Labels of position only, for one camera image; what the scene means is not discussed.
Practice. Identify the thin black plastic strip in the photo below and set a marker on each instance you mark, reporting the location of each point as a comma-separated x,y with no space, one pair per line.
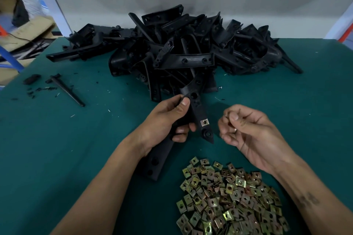
67,90

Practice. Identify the person's right forearm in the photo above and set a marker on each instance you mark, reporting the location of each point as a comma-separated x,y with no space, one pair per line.
314,199

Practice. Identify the pile of black plastic brackets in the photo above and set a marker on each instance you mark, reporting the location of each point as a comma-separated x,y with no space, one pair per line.
176,45

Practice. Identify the person's left forearm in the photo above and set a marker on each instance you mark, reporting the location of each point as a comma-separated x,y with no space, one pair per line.
99,199

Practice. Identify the pile of brass clip nuts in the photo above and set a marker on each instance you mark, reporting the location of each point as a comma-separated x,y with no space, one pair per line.
231,199

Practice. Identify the white metal post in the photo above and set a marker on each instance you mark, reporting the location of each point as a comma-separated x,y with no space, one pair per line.
52,0

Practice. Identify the blue metal frame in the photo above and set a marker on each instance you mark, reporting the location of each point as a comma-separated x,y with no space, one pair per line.
12,58

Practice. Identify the black plastic bracket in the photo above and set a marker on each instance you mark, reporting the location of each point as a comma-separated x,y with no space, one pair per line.
289,58
193,91

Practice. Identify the black bag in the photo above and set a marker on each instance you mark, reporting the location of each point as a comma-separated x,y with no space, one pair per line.
20,12

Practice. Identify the small black plastic scrap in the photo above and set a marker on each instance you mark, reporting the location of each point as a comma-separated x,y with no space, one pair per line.
32,79

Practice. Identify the white metal rack frame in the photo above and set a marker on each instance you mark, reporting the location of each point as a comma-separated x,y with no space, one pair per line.
337,23

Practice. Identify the brown cardboard piece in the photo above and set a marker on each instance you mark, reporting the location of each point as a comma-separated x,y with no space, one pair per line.
30,29

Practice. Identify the person's left hand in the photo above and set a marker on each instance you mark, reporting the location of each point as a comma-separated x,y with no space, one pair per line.
163,124

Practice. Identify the person's right hand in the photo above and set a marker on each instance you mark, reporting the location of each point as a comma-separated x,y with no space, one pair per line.
259,138

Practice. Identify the green table cloth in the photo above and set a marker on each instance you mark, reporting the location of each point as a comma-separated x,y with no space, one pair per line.
66,155

